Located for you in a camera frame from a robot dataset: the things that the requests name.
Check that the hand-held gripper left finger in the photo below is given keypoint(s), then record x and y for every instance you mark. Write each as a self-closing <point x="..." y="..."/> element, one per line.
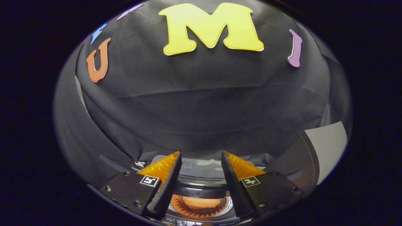
<point x="165" y="191"/>

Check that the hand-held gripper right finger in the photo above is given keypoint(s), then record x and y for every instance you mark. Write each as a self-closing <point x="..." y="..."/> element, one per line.
<point x="235" y="188"/>

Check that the orange polo shirt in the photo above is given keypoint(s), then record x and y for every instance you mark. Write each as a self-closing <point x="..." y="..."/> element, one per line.
<point x="201" y="202"/>

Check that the grey top-load washing machine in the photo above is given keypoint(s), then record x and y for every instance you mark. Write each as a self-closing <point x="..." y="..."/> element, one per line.
<point x="188" y="222"/>

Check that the black backdrop cloth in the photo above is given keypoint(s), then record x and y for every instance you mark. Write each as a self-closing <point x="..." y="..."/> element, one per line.
<point x="201" y="103"/>

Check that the small white cabinet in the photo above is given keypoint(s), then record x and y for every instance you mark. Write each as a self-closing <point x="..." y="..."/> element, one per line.
<point x="326" y="147"/>

